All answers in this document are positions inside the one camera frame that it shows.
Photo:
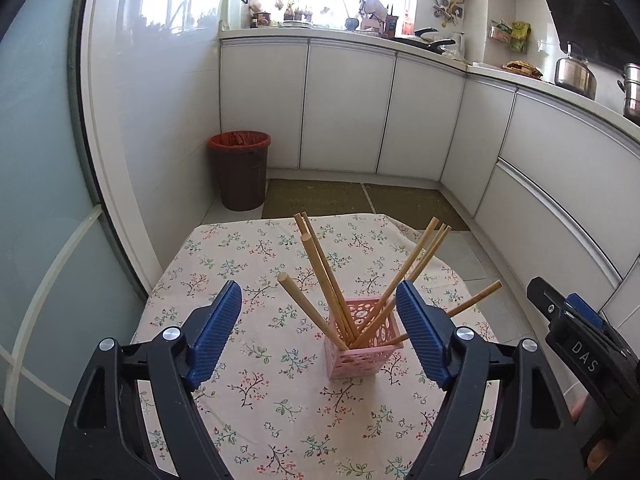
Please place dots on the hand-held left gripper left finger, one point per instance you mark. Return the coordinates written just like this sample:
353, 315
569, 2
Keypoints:
215, 335

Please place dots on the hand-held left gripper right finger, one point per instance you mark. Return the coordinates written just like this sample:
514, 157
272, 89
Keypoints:
420, 335

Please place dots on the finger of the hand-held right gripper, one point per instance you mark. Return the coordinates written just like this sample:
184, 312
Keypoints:
542, 297
585, 307

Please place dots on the pink perforated chopstick holder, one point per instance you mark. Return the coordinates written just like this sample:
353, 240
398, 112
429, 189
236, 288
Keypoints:
350, 360

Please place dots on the bundle of wooden chopsticks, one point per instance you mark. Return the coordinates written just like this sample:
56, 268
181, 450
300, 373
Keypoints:
325, 280

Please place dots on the person's right hand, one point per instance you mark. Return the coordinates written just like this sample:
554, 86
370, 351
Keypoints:
579, 407

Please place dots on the floral tablecloth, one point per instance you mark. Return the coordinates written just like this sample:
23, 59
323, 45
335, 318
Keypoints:
280, 410

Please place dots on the brown floor mat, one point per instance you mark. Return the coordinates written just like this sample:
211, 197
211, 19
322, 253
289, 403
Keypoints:
415, 205
315, 200

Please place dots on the brown trash bin red liner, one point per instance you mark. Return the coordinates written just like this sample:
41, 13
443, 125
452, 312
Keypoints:
240, 170

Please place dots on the large steel steamer pot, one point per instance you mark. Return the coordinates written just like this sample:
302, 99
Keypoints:
631, 95

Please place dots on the steel kettle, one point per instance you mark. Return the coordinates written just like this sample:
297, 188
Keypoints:
575, 75

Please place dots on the basket of flatbread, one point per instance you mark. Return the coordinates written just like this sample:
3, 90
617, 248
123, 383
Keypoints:
522, 67

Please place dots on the row of white kitchen cabinets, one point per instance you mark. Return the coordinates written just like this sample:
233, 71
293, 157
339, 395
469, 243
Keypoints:
345, 105

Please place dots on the frosted glass door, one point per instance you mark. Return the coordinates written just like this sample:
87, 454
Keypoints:
40, 160

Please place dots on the yellow green snack packet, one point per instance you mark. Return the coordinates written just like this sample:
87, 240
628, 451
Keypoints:
521, 35

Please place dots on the white jug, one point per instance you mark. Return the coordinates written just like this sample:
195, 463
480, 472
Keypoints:
457, 45

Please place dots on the black frying pan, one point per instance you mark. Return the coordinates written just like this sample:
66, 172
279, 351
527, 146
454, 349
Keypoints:
425, 42

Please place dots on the black range hood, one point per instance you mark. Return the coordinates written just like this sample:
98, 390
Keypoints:
595, 0

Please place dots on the red bottle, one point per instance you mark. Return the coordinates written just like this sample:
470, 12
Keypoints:
408, 24

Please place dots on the black ladle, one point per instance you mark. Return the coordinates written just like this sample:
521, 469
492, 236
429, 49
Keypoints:
351, 23

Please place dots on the grey figurine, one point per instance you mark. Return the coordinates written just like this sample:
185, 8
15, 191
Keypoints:
372, 12

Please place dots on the row of small ornaments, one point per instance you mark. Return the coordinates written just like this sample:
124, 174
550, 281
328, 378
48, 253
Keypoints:
290, 15

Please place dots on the white cutting board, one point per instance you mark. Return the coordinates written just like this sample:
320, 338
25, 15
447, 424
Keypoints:
231, 5

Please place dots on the wall rack with packets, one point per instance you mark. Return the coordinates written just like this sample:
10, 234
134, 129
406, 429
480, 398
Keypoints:
500, 34

